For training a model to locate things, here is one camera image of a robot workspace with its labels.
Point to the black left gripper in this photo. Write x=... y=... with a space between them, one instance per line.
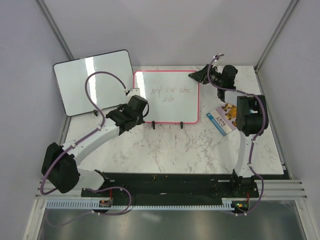
x=140 y=121

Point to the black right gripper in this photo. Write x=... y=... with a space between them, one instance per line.
x=201 y=76

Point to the black framed whiteboard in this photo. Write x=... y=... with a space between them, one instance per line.
x=104 y=76

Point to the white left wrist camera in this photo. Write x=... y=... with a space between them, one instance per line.
x=132 y=92

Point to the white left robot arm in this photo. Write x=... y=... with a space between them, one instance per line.
x=60 y=165

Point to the pink framed whiteboard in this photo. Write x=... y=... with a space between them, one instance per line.
x=172 y=95

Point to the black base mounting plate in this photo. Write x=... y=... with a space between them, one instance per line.
x=168 y=189

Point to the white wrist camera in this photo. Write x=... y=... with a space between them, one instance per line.
x=217 y=57
x=132 y=92

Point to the dog picture book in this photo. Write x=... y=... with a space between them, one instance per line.
x=224 y=118

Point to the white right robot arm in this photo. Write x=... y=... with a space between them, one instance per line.
x=251 y=121

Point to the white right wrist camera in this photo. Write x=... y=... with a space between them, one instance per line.
x=217 y=57

